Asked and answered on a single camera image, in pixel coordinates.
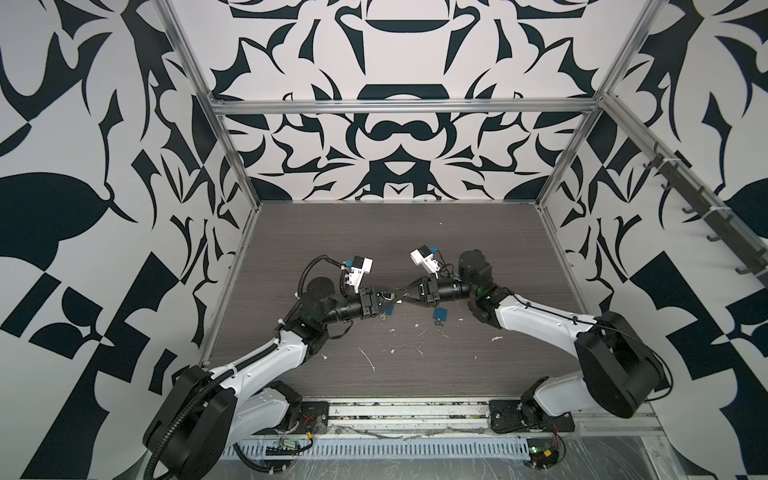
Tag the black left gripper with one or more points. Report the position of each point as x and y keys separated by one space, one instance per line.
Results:
x=367 y=300

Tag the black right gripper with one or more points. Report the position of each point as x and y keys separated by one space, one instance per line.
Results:
x=433 y=292

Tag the blue padlock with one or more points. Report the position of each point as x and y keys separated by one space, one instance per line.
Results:
x=440 y=316
x=387 y=312

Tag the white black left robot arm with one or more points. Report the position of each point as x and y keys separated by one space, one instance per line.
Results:
x=208 y=411

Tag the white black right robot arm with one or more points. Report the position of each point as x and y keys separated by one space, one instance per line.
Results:
x=617 y=371

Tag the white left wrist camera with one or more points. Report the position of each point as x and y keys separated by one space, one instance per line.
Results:
x=353 y=272

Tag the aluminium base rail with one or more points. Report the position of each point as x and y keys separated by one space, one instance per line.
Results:
x=400 y=417

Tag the white slotted cable duct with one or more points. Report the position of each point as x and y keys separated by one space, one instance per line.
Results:
x=507 y=448

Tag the grey wall hook rail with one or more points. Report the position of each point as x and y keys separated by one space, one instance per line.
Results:
x=701 y=201

